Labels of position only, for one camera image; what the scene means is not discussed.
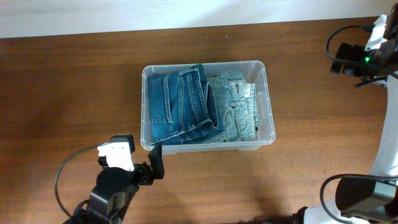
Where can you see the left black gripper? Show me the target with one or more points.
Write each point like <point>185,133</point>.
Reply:
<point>144,173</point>

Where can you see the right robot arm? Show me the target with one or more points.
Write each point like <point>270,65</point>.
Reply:
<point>324,126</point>

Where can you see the dark blue jeans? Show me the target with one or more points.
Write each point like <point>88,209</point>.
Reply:
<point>182,107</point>

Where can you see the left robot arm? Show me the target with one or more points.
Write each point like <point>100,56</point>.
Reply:
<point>118,182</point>

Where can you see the clear plastic storage container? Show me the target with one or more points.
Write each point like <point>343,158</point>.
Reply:
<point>254,72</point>

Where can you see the light blue jeans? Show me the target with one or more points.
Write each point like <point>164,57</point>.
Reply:
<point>237,109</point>

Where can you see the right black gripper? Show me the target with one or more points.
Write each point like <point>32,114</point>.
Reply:
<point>356,53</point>

